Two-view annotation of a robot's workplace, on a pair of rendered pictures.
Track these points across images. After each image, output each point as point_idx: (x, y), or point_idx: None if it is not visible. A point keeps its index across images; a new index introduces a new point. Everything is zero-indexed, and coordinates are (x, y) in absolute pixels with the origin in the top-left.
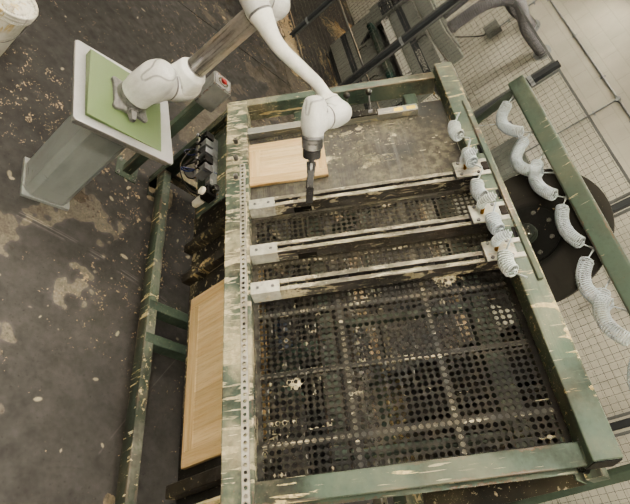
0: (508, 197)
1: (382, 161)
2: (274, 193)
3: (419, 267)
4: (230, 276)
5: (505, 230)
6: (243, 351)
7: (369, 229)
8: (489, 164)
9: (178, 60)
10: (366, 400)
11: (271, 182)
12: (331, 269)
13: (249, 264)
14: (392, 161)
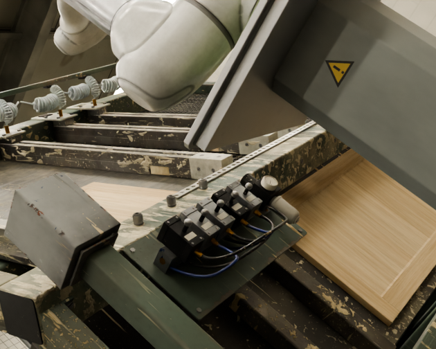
0: (54, 78)
1: (23, 185)
2: (175, 188)
3: (151, 114)
4: (313, 132)
5: (88, 76)
6: None
7: (145, 129)
8: (20, 88)
9: (148, 0)
10: None
11: (164, 190)
12: None
13: None
14: (16, 183)
